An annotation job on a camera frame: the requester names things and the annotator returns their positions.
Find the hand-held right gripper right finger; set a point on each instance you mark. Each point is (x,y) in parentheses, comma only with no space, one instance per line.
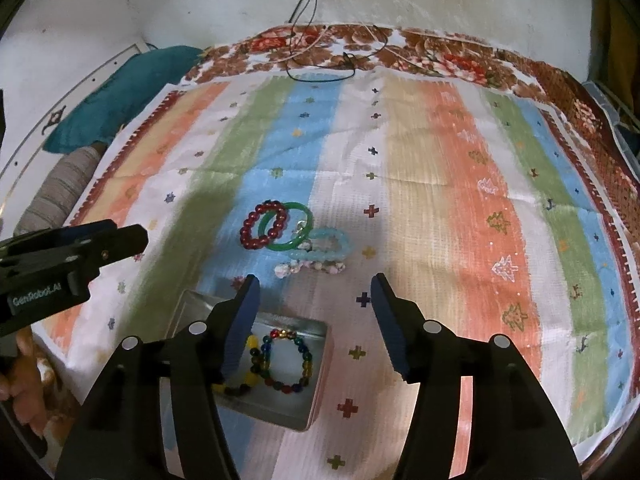
(389,330)

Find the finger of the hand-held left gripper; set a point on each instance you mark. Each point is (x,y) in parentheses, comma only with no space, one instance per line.
(122,242)
(60,237)

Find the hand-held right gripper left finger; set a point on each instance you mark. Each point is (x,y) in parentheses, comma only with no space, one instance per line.
(244,322)

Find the green jade bangle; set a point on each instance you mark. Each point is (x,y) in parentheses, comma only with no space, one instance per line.
(288,246)

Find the silver metal tin box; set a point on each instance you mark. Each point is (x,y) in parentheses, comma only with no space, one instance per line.
(280,407)

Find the small silver charm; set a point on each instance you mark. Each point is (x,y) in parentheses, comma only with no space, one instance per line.
(300,230)

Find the person's left hand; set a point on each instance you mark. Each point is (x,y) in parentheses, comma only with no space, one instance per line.
(22,385)

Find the grey striped pillow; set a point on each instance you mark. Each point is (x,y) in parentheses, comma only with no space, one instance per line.
(65,180)

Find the teal pillow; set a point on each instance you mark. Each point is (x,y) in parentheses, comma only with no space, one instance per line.
(125,90)

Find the striped pastel cloth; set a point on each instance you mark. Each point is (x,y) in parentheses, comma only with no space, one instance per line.
(425,160)

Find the clear plastic crate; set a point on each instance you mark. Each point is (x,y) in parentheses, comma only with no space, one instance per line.
(620,125)

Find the mustard yellow garment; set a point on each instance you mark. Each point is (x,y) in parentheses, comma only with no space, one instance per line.
(617,30)

